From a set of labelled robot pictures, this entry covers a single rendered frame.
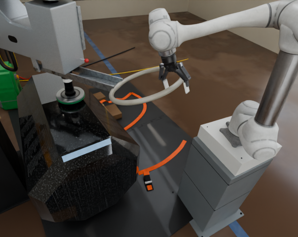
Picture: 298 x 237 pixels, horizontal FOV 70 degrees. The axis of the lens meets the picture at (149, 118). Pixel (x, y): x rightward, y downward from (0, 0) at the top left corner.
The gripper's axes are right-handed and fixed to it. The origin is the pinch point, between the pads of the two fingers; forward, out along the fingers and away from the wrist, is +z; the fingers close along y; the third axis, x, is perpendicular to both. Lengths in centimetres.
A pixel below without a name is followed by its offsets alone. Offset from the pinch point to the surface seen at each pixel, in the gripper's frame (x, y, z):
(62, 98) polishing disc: 26, 92, -1
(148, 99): 17.1, 5.7, -3.2
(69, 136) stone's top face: 45, 62, 15
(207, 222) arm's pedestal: 6, -2, 116
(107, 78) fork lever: 4, 56, -7
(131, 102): 22.2, 13.3, -3.3
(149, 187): 6, 60, 109
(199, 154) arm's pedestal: -10, 3, 58
